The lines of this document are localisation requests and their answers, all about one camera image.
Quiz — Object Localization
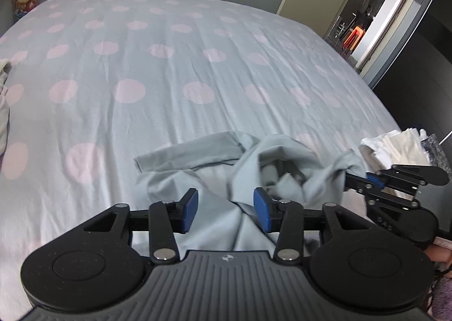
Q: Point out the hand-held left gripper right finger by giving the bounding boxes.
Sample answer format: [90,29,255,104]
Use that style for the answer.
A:
[253,187,375,265]

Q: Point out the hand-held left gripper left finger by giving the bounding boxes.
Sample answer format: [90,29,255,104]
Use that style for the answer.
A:
[83,187,199,265]

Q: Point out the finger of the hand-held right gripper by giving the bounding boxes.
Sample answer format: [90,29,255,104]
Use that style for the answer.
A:
[366,191,421,224]
[347,165,424,195]

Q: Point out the grey long-sleeved shirt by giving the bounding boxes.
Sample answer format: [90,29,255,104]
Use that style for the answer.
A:
[133,130,370,261]

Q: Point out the stack of white clothes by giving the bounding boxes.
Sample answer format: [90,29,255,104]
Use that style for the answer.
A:
[359,128,429,166]

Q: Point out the dark patterned folded cloth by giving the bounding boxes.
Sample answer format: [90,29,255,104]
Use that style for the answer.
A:
[420,134,451,170]

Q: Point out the pink printed blanket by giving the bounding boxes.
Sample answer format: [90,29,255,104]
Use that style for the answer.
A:
[425,238,452,321]

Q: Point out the black wardrobe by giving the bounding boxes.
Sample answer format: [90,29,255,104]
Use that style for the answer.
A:
[371,0,452,152]

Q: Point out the orange stool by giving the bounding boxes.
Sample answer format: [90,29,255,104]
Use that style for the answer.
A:
[341,25,364,51]

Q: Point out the pink-dotted grey bed sheet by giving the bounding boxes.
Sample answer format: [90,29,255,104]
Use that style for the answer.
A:
[0,0,424,321]

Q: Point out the beige crumpled garment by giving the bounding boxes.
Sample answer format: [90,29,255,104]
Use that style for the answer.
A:
[0,58,13,156]

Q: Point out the white door frame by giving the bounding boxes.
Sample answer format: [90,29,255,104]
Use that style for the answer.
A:
[357,0,449,85]

